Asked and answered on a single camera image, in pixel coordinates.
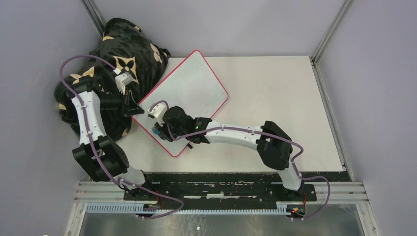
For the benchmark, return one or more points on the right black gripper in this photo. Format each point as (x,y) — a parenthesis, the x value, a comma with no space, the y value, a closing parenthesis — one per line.
(162,128)

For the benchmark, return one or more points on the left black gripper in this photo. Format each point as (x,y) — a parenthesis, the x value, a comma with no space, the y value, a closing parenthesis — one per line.
(129,107)

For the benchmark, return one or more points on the red framed whiteboard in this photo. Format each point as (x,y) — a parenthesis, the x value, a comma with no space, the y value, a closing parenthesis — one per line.
(191,85)

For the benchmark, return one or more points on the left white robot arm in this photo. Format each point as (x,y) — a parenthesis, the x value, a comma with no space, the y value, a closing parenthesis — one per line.
(98,154)

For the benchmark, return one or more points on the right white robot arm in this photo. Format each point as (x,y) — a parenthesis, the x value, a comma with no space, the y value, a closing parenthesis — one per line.
(272,144)

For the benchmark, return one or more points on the black floral plush blanket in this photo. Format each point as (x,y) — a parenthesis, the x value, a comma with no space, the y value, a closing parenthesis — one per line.
(126,48)

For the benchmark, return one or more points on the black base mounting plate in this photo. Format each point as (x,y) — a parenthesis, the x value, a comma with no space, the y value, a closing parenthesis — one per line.
(220,191)

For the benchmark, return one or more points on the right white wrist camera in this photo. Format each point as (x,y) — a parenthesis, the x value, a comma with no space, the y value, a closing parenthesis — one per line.
(157,111)

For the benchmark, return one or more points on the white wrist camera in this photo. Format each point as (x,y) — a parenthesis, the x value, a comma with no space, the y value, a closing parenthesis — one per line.
(157,111)
(122,80)

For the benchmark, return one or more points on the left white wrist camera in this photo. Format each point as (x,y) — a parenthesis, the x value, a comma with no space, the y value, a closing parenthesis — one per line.
(122,80)

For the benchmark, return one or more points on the aluminium frame rail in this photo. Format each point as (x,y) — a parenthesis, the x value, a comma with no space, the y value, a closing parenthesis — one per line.
(340,193)

